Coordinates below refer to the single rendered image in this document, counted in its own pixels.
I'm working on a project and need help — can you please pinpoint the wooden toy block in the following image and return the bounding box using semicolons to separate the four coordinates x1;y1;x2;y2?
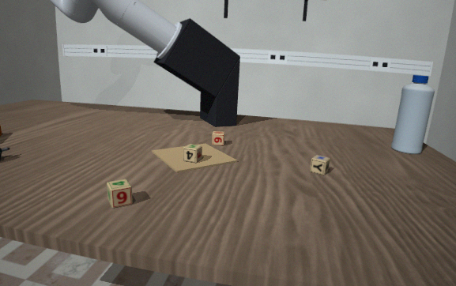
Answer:
107;179;133;208
183;144;202;163

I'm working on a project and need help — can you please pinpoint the beige toy block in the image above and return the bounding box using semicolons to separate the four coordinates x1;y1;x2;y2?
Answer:
212;131;224;146

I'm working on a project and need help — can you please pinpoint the white plastic bottle with blue cap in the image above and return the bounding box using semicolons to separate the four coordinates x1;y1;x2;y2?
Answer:
391;75;435;154

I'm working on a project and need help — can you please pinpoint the tan flat mat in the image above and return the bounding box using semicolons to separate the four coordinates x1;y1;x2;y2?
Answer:
152;144;237;173

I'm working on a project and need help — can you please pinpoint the beige letter block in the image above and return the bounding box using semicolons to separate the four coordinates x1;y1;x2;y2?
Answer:
310;155;330;175

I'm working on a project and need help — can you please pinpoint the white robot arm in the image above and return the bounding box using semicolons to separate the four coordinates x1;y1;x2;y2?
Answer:
49;0;182;59

